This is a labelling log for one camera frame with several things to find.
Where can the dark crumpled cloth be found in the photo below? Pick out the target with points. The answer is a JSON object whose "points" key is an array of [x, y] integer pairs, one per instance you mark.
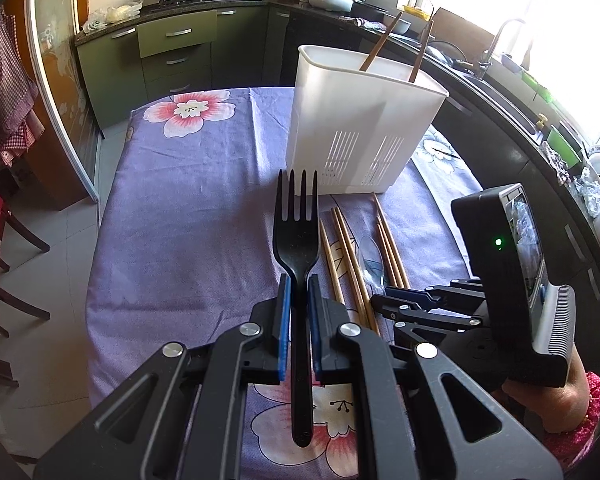
{"points": [[370, 22]]}

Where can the black inner pot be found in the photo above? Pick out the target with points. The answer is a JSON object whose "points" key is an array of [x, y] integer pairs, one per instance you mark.
{"points": [[370, 9]]}

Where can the green plastic basin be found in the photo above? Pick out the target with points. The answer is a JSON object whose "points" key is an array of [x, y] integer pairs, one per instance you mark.
{"points": [[560, 142]]}

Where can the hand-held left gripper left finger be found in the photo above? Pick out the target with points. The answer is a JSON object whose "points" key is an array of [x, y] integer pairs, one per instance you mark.
{"points": [[285, 330]]}

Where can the person's right hand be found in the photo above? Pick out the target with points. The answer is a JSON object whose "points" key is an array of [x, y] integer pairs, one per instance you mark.
{"points": [[572, 400]]}

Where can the steel sink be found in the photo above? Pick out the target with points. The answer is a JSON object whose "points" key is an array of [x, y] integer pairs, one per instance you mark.
{"points": [[500, 91]]}

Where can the small green tray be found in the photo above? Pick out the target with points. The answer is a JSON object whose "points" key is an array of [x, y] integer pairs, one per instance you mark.
{"points": [[537, 85]]}

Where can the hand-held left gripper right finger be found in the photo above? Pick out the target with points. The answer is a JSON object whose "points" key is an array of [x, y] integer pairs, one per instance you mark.
{"points": [[314, 330]]}

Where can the checked apron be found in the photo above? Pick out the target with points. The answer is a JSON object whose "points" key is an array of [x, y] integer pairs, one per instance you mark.
{"points": [[7, 90]]}

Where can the purple floral tablecloth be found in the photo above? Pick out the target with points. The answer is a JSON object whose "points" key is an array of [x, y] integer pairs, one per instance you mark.
{"points": [[180, 235]]}

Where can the wooden cutting board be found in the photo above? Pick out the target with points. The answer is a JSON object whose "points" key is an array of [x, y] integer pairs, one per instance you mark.
{"points": [[455, 25]]}

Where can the chrome faucet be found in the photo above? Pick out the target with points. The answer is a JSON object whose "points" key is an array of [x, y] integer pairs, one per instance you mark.
{"points": [[497, 40]]}

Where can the white plastic utensil holder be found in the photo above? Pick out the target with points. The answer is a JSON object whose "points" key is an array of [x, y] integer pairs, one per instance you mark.
{"points": [[350, 110]]}

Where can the open green drawer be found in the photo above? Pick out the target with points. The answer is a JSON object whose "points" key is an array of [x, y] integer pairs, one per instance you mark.
{"points": [[177, 35]]}

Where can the plastic bag with pale food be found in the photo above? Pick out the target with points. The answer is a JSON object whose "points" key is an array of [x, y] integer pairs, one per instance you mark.
{"points": [[122, 11]]}

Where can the black gas stove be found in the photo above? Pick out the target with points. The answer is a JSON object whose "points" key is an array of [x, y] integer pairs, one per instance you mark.
{"points": [[205, 0]]}

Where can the yellow tap knob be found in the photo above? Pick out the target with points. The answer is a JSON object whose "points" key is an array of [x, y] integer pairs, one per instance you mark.
{"points": [[541, 121]]}

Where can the crumpled clear plastic bag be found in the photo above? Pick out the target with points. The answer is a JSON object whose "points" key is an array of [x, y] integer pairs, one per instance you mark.
{"points": [[587, 192]]}

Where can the clear plastic spoon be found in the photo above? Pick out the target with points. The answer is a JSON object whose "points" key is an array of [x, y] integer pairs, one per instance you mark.
{"points": [[372, 265]]}

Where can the white bowl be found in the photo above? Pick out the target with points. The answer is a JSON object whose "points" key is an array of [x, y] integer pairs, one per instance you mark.
{"points": [[402, 26]]}

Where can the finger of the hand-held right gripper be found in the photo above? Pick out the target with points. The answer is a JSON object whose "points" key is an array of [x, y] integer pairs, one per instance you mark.
{"points": [[465, 290], [415, 307]]}

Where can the patterned rag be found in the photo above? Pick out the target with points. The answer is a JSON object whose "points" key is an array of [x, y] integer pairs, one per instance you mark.
{"points": [[557, 162]]}

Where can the person's right forearm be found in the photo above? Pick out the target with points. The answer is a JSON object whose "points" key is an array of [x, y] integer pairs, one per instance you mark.
{"points": [[580, 447]]}

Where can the black plastic fork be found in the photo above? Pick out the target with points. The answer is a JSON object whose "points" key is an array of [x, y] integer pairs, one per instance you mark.
{"points": [[297, 240]]}

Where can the white plastic bag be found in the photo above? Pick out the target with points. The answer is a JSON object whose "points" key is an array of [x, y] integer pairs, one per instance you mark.
{"points": [[95, 22]]}

